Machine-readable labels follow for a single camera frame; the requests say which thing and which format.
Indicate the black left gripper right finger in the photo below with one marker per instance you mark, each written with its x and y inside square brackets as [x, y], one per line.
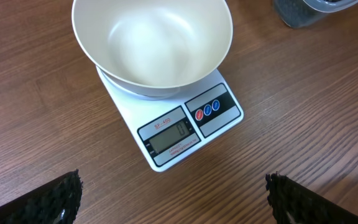
[335, 201]

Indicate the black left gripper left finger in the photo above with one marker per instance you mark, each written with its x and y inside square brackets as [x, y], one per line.
[57, 201]

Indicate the white digital kitchen scale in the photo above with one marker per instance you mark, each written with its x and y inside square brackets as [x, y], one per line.
[168, 129]

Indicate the white round bowl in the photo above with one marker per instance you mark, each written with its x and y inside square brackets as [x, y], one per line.
[153, 47]

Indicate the clear plastic container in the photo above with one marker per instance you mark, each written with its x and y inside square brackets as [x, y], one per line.
[306, 12]

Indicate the black beans in container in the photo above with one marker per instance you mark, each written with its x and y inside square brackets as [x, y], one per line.
[297, 14]

